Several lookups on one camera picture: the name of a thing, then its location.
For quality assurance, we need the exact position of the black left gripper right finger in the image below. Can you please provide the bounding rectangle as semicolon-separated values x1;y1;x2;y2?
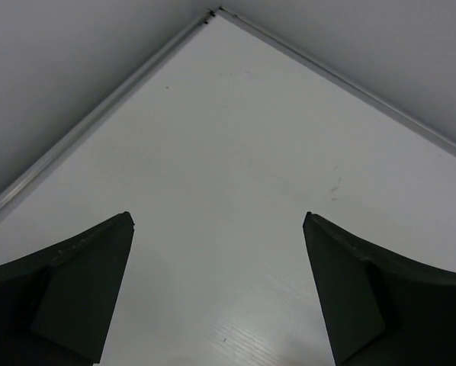
303;212;456;365

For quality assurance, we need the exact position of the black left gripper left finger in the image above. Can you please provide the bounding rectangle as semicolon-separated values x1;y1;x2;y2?
0;212;134;365

